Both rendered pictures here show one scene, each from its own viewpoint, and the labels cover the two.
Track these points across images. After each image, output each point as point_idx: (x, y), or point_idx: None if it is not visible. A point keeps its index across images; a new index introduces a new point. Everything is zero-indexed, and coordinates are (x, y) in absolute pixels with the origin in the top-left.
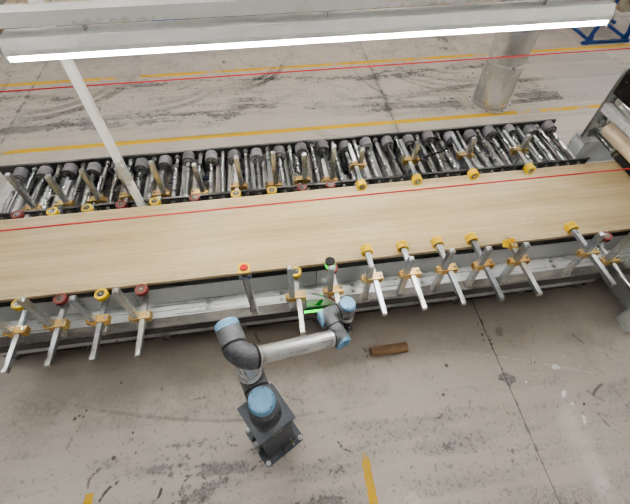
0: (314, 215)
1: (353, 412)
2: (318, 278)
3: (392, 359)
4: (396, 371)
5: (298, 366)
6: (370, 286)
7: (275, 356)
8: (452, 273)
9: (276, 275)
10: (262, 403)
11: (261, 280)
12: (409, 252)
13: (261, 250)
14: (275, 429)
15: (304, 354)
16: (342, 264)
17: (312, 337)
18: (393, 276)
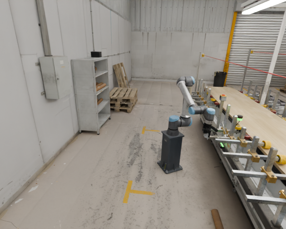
0: None
1: (175, 194)
2: (244, 147)
3: (210, 226)
4: (201, 225)
5: (202, 178)
6: None
7: (180, 86)
8: (263, 174)
9: (236, 129)
10: (172, 116)
11: None
12: (279, 166)
13: (248, 121)
14: (165, 134)
15: (209, 181)
16: None
17: (190, 97)
18: (265, 186)
